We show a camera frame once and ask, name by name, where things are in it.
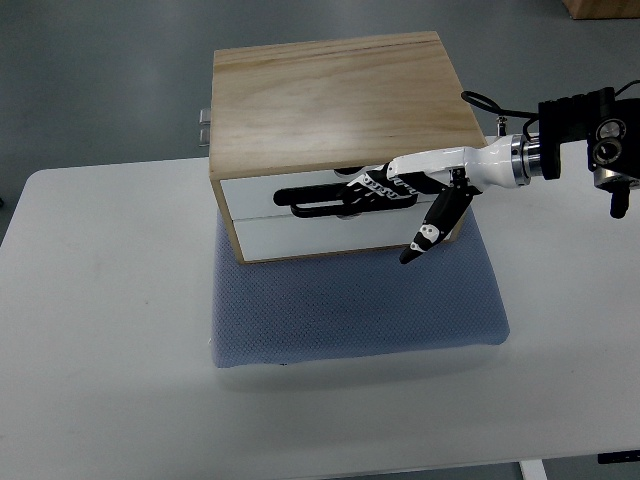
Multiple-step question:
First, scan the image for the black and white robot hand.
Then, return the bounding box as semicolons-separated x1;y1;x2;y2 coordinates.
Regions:
338;135;542;264

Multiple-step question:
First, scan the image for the black drawer handle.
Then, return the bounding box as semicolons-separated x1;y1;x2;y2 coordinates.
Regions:
273;170;443;218

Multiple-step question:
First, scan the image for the white drawer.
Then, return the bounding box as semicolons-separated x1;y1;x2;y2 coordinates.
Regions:
220;153;478;220
233;195;436;263

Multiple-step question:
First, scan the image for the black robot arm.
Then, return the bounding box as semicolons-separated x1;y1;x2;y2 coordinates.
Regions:
461;79;639;219

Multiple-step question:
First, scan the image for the wooden drawer cabinet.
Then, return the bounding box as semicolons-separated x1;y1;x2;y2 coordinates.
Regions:
210;32;485;263

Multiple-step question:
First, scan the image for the cardboard box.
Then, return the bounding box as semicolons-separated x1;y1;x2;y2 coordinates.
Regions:
562;0;640;20

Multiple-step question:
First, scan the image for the blue-grey mesh cushion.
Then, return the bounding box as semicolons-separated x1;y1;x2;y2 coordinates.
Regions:
212;214;510;368

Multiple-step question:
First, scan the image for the grey metal clamp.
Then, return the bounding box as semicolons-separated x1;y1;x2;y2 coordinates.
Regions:
198;108;211;147

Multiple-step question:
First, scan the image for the white table leg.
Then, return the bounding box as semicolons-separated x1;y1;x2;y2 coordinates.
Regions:
519;459;548;480

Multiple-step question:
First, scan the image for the black table control panel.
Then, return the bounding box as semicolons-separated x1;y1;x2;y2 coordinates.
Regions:
597;450;640;465

